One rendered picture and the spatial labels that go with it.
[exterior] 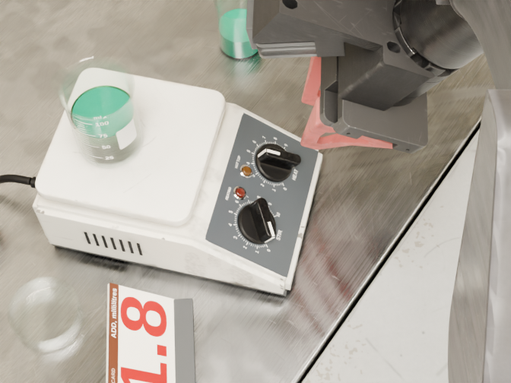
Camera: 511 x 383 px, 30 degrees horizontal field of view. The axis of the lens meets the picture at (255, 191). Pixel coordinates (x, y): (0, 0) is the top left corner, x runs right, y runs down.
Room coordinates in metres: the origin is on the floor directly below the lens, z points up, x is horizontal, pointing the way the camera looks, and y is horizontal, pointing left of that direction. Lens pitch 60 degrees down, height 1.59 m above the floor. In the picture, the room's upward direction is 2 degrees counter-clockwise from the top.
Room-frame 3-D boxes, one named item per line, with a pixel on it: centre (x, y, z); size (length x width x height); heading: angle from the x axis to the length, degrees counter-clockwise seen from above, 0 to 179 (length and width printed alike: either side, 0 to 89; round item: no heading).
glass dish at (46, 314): (0.29, 0.16, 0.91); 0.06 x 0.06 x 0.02
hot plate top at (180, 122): (0.40, 0.09, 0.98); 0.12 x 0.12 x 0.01; 74
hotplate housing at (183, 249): (0.39, 0.07, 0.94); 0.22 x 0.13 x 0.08; 74
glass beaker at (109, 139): (0.40, 0.11, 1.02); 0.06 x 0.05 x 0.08; 74
